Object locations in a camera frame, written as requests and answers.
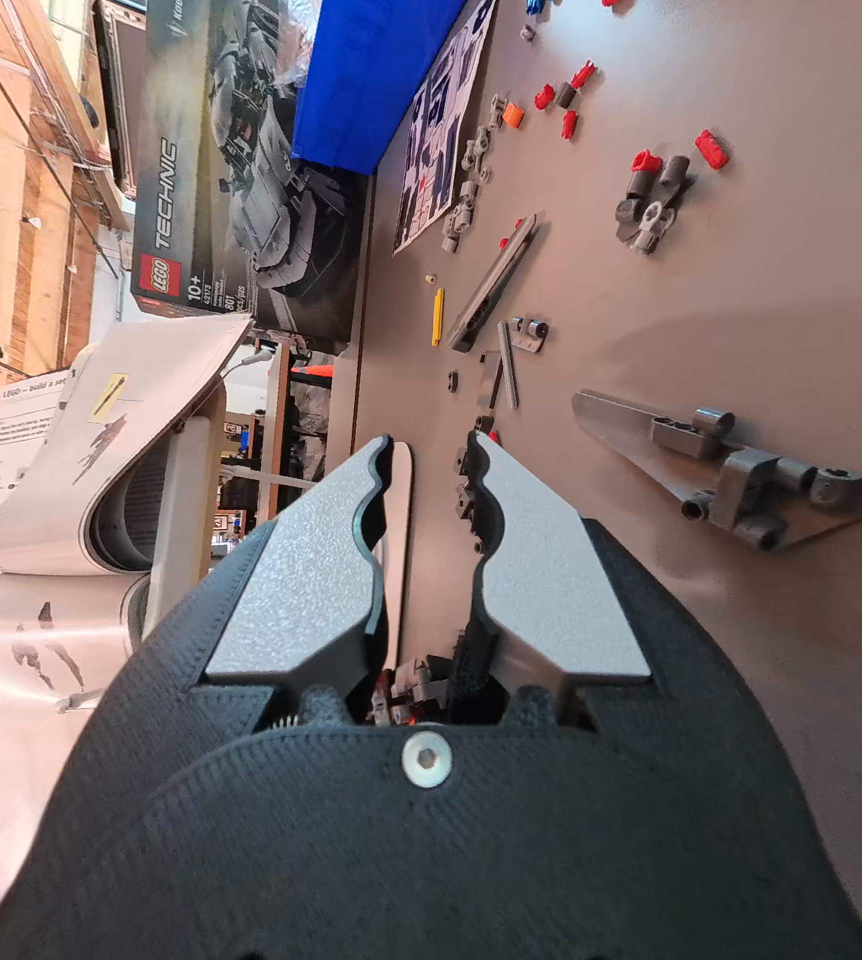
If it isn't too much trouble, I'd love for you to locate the grey lego pin connector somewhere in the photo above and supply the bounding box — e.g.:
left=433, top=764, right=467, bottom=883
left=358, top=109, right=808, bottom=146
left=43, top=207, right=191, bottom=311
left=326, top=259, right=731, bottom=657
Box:
left=809, top=465, right=862, bottom=515

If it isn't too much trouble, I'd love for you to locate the long grey lego axle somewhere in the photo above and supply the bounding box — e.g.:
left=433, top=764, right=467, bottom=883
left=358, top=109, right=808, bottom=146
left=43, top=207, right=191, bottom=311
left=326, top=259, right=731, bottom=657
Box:
left=497, top=321, right=520, bottom=411

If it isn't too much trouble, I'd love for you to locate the partly built lego car chassis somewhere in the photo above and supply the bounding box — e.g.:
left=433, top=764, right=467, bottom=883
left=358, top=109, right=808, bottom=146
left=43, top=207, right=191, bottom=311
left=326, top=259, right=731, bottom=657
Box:
left=367, top=652, right=450, bottom=727

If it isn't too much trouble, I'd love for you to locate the long grey lego panel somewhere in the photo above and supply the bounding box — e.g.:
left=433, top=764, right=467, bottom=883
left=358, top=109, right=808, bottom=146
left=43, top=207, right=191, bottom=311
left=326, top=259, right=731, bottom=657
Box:
left=446, top=213, right=538, bottom=355

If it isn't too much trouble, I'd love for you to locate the grey connector with red axle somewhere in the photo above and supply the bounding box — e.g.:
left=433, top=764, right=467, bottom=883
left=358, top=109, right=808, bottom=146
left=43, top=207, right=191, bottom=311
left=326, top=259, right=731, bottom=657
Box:
left=614, top=148, right=664, bottom=225

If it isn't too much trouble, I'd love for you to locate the lego set box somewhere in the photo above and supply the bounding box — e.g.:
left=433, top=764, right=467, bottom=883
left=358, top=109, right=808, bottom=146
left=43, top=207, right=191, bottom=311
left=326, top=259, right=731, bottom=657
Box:
left=129, top=0, right=372, bottom=357

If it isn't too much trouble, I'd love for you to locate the lego sticker sheet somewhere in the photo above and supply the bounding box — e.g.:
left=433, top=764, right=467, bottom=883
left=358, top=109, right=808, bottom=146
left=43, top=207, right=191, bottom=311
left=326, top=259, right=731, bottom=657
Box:
left=392, top=0, right=499, bottom=256

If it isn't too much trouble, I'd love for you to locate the group of grey lego connectors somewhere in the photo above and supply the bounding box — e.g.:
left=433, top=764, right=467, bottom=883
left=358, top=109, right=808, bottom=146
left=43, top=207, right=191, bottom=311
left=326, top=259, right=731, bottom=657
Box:
left=455, top=411, right=495, bottom=558

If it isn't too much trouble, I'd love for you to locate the white book stand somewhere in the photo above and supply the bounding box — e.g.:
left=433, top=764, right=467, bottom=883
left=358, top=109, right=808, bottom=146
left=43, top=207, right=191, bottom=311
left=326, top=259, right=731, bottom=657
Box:
left=56, top=330, right=418, bottom=714

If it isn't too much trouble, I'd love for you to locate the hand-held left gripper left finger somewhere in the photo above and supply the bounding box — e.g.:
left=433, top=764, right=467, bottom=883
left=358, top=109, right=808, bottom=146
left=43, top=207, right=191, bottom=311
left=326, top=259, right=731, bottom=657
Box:
left=204, top=432, right=396, bottom=702

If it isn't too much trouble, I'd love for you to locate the lego instruction booklet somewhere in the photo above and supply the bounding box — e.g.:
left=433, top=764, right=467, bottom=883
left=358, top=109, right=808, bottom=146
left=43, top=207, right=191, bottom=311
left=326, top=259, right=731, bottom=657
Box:
left=0, top=313, right=255, bottom=931

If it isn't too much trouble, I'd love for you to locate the clear plastic bag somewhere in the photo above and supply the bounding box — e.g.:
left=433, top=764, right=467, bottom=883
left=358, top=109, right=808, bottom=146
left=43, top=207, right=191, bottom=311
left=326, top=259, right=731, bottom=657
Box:
left=247, top=0, right=327, bottom=102

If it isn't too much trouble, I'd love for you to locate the dark grey flat lego panel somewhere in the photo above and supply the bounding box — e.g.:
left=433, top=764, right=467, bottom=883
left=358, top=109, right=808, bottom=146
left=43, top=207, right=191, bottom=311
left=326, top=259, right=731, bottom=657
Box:
left=474, top=351, right=505, bottom=410

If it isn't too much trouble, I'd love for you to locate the blue plastic bin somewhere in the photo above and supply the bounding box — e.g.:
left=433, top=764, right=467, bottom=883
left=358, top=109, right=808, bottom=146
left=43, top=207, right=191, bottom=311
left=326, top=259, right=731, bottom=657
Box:
left=292, top=0, right=469, bottom=177

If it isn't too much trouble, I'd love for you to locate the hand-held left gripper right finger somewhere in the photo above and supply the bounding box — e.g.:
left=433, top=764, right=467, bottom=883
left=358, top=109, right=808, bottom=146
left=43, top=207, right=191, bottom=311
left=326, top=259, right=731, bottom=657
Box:
left=468, top=431, right=654, bottom=725

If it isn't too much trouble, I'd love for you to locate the grey pointed lego panel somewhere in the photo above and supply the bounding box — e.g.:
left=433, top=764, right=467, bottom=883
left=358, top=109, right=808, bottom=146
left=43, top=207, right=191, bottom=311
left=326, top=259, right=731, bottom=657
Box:
left=572, top=388, right=862, bottom=552

